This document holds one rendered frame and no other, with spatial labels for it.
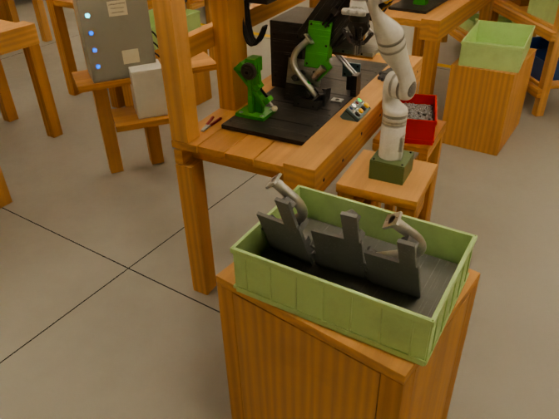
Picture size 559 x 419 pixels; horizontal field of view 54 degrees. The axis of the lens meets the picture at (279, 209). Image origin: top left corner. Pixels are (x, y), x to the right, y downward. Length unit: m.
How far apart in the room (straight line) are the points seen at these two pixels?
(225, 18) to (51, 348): 1.72
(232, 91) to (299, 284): 1.34
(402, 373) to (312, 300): 0.31
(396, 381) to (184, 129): 1.39
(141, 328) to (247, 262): 1.28
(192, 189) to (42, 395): 1.09
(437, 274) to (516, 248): 1.71
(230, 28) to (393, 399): 1.72
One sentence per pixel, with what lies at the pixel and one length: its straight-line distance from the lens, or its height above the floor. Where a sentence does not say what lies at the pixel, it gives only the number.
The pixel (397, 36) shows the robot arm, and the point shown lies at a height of 1.43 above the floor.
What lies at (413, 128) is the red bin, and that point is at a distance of 2.56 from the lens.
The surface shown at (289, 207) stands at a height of 1.13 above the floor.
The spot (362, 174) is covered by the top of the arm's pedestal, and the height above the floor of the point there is 0.85.
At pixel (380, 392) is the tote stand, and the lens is 1.62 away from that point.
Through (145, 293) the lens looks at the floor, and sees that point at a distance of 3.00.
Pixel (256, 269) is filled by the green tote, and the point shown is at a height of 0.91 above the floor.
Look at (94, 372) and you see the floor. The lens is 2.69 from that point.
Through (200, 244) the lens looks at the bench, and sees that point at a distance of 2.71.
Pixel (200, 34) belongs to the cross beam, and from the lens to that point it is 2.55.
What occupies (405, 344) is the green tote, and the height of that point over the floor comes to 0.85.
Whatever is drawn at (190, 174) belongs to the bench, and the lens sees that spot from 2.50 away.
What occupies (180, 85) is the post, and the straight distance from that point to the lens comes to 2.32.
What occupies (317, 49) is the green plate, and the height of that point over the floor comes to 1.15.
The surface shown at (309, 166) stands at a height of 0.90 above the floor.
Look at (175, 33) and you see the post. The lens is 2.26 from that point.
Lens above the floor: 1.95
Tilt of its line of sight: 34 degrees down
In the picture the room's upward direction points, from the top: 2 degrees counter-clockwise
